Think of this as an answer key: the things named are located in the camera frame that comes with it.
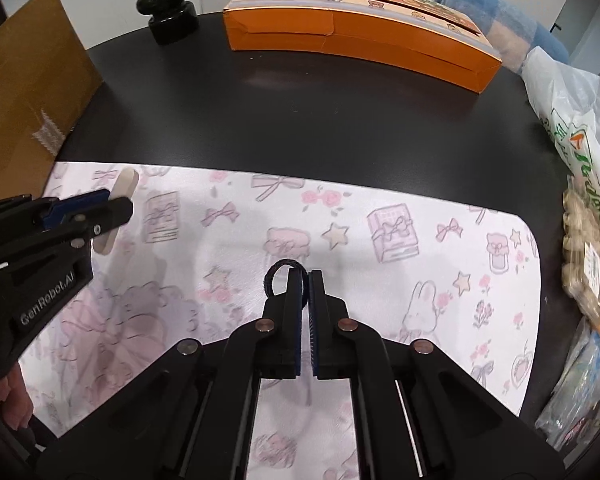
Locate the orange long carton box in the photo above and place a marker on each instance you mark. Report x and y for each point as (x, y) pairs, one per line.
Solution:
(423, 36)

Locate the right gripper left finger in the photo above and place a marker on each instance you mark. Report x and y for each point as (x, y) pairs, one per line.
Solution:
(267, 348)

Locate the pink patterned table mat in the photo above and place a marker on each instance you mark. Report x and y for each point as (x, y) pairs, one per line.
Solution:
(191, 261)

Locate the blue checkered towel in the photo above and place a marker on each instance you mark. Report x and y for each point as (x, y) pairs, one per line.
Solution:
(510, 31)

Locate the white plastic shopping bag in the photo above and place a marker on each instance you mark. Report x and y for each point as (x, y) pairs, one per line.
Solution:
(567, 103)

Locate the person left hand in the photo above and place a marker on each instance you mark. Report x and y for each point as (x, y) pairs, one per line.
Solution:
(17, 404)

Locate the brown cardboard box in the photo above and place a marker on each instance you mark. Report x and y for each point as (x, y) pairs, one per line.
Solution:
(47, 80)

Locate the packaged biscuits tray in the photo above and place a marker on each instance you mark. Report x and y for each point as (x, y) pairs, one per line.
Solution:
(581, 251)

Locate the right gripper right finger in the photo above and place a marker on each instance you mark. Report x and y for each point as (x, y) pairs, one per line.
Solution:
(344, 348)

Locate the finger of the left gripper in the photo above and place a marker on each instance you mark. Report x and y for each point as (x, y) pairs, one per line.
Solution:
(94, 218)
(62, 210)

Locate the clear snack packet bag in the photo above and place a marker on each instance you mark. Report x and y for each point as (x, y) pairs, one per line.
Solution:
(571, 416)

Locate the black flower vase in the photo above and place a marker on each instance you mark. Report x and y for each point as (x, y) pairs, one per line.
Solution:
(169, 20)

